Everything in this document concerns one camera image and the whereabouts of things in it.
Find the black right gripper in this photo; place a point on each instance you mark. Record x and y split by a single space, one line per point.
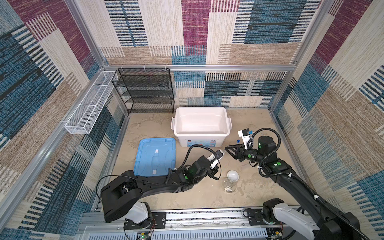
239 149

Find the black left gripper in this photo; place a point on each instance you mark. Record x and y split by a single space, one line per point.
213 172

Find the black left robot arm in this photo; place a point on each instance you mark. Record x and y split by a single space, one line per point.
120 195

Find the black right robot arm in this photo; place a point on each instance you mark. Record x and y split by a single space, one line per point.
324 222

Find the white ceramic mortar bowl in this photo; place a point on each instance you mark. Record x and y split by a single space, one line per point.
233 175

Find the clear glass flask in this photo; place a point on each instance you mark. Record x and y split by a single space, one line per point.
229 185

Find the white plastic storage bin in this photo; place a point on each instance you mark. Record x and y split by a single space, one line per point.
206 126

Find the blue plastic bin lid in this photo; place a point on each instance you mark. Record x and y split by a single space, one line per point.
155 156

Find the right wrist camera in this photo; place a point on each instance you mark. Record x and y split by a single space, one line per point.
247 136

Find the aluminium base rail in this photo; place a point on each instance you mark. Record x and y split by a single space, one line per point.
190 224

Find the black wire shelf rack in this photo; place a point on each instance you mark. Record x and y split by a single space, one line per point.
145 90

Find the white wire mesh basket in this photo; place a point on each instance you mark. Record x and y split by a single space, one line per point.
87 112

